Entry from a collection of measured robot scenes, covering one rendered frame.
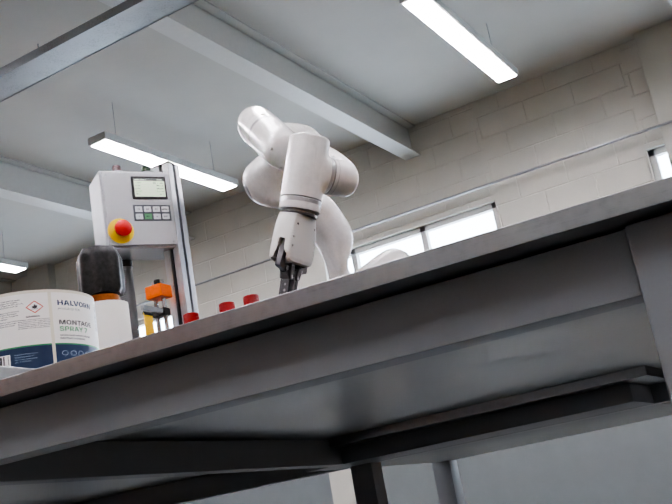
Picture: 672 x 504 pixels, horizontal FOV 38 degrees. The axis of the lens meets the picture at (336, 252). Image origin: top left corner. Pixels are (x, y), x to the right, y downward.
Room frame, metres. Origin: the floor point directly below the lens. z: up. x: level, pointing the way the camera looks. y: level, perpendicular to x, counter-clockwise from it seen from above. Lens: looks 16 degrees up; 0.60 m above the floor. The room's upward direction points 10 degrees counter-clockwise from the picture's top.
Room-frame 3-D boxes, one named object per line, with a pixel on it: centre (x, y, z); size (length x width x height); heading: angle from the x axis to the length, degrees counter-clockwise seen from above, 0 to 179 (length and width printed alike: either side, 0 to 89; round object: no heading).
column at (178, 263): (2.16, 0.36, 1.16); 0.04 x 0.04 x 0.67; 65
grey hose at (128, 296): (2.17, 0.49, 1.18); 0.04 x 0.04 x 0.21
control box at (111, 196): (2.13, 0.45, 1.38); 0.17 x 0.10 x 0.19; 120
